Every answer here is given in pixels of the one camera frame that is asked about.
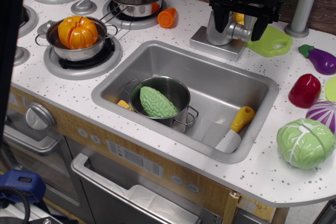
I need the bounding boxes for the black cable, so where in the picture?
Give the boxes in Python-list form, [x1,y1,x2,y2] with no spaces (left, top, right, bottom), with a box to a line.
[0,186,32,224]

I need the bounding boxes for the silver faucet lever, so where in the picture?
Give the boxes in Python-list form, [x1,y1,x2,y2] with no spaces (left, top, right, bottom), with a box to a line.
[226,15,257,42]

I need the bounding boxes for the steel pot on burner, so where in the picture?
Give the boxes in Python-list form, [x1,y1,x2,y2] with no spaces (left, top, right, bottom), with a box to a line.
[35,15,118,61]

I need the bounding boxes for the silver toy faucet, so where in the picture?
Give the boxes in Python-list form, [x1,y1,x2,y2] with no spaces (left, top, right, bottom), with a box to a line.
[190,12,246,62]

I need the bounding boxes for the back right stove burner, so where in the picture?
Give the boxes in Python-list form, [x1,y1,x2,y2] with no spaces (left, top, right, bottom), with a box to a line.
[102,0,167,30]

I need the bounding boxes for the green cutting board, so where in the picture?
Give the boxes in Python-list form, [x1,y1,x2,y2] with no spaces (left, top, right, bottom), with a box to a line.
[246,25,293,57]

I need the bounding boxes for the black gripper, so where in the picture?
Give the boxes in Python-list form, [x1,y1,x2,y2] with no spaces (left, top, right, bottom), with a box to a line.
[209,0,284,41]

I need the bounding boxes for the front right stove burner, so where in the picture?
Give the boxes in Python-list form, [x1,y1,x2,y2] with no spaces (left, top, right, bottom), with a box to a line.
[44,37,122,80]

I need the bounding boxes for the purple onion toy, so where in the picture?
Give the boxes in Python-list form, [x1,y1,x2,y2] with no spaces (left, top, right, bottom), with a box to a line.
[306,101,335,135]

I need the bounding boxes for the silver oven dial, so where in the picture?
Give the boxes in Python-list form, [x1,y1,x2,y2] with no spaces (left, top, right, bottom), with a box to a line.
[25,102,56,131]

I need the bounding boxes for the grey support post right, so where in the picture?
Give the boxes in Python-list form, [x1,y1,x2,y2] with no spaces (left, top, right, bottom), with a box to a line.
[285,0,314,38]

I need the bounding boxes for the red bell pepper toy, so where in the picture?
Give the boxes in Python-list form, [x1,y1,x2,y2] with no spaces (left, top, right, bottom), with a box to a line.
[288,73,321,109]

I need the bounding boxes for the yellow toy behind faucet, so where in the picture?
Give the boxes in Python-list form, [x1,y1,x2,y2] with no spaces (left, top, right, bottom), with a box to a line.
[233,12,245,25]

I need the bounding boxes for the light green toy piece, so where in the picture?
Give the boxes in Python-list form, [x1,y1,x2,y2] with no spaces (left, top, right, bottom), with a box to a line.
[325,76,336,102]

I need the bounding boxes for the silver stove knob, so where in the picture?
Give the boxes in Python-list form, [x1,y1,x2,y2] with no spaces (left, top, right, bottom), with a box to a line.
[71,0,97,16]

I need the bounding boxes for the green cabbage toy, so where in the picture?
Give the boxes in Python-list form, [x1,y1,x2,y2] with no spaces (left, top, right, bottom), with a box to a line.
[276,119,335,169]

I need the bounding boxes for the silver oven door handle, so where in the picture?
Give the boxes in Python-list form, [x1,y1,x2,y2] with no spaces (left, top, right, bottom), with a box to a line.
[4,125,59,156]

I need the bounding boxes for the steel pot in sink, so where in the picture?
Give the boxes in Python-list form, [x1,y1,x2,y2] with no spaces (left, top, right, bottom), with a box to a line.
[124,76,199,133]

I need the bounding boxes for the silver sink basin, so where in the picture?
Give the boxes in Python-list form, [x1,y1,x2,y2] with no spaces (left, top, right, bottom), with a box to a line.
[92,40,279,163]

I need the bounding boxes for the green bitter melon toy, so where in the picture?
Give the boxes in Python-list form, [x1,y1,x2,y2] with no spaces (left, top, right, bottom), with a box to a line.
[140,86,179,118]

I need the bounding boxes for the yellow corn toy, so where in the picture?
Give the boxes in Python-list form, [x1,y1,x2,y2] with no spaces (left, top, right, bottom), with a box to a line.
[117,100,134,111]

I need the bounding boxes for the blue clamp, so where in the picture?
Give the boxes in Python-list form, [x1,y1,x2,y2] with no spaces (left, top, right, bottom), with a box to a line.
[1,169,46,203]

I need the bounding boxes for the silver dishwasher door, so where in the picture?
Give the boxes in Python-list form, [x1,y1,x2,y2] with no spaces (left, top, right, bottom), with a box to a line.
[68,140,222,223]

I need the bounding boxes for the dark foreground pole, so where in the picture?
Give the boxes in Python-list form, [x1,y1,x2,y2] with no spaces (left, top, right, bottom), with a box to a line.
[1,0,23,134]

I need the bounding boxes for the orange pumpkin toy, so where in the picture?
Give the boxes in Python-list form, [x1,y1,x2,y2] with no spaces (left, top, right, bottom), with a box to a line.
[58,16,98,50]

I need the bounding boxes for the yellow handled toy knife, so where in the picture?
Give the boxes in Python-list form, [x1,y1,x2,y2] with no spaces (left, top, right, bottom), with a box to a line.
[215,106,255,154]

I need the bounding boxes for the purple eggplant toy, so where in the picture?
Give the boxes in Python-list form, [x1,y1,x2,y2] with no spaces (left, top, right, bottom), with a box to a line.
[298,45,335,75]

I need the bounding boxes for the orange carrot toy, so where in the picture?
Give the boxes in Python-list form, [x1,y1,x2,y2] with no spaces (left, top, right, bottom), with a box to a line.
[157,8,177,28]

